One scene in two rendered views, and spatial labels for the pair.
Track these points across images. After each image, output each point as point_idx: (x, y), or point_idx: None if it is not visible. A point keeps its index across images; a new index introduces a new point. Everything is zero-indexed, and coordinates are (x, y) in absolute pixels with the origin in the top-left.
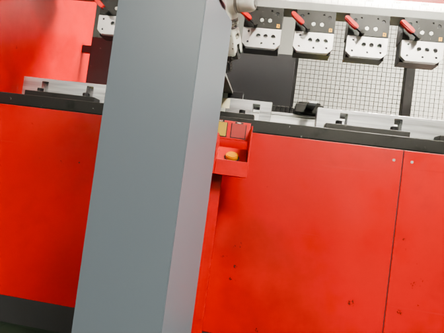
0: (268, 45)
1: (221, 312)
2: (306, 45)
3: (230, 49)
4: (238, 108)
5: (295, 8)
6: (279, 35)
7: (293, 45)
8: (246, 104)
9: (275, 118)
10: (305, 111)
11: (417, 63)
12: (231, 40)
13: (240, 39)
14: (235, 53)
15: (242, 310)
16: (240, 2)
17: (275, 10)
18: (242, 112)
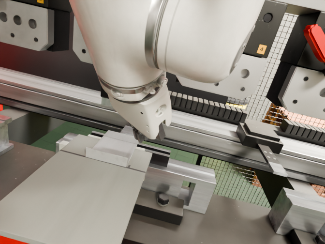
0: (230, 90)
1: None
2: (313, 102)
3: (142, 129)
4: (159, 182)
5: (316, 8)
6: (258, 72)
7: (284, 98)
8: (172, 180)
9: (213, 141)
10: (257, 147)
11: None
12: (144, 120)
13: (170, 109)
14: (155, 138)
15: None
16: (175, 59)
17: (266, 7)
18: (163, 204)
